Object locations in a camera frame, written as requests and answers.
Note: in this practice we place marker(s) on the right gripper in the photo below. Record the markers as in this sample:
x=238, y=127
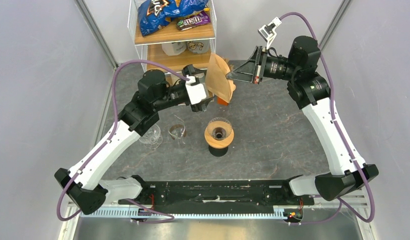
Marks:
x=248, y=71

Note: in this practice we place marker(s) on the brown paper coffee filter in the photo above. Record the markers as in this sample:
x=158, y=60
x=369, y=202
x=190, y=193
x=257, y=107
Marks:
x=216, y=80

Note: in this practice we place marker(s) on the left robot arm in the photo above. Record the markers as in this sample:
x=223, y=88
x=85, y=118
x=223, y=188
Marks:
x=83, y=182

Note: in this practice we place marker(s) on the aluminium frame rail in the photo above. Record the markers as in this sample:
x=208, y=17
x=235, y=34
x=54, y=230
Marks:
x=357, y=201

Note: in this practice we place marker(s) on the purple candy bag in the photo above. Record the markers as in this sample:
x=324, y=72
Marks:
x=196, y=20

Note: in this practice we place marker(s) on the blue chips bag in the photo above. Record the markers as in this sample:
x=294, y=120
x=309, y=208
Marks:
x=153, y=15

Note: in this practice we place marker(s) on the black coffee server pot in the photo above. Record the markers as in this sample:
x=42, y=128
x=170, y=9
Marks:
x=217, y=152

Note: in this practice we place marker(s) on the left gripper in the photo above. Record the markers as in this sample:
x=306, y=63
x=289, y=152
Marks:
x=190, y=70

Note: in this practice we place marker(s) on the white wire shelf rack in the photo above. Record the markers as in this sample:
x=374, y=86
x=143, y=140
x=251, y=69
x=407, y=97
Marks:
x=149, y=47

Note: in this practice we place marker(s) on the clear ribbed glass dripper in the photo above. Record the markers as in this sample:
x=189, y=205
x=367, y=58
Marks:
x=219, y=128

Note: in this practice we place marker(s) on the white printed cup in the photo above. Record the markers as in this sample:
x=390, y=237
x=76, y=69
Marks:
x=198, y=46

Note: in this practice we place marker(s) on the glass carafe with brown band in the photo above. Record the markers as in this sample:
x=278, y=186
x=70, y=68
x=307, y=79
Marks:
x=177, y=131

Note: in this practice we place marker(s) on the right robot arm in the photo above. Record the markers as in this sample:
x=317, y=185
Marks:
x=311, y=92

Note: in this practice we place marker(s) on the orange filter holder box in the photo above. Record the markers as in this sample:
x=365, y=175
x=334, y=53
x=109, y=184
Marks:
x=222, y=101

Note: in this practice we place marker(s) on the clear glass dripper with handle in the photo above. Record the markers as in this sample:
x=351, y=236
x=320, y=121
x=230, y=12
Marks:
x=152, y=139

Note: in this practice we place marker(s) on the brown paper filter stack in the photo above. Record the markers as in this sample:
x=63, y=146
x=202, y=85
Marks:
x=229, y=67

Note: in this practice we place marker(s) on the round wooden dripper stand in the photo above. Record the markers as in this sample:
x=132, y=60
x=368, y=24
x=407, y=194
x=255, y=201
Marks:
x=218, y=144

